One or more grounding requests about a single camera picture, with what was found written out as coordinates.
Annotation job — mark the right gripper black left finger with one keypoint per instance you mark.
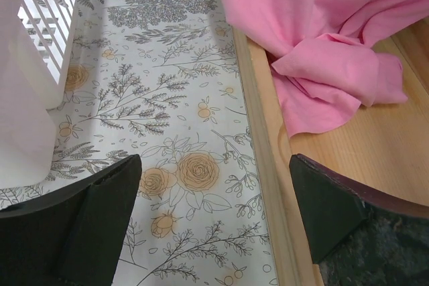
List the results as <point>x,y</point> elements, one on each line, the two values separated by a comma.
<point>73,235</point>

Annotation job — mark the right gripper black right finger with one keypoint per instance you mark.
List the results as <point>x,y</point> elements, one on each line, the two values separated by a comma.
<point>333,206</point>

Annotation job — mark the white plastic dish rack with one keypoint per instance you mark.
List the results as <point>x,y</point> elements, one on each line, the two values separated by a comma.
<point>36,45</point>

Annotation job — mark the pink t-shirt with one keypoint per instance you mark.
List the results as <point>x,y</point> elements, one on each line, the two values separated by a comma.
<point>322,59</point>

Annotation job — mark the floral table mat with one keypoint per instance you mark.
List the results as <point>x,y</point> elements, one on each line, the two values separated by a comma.
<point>159,78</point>

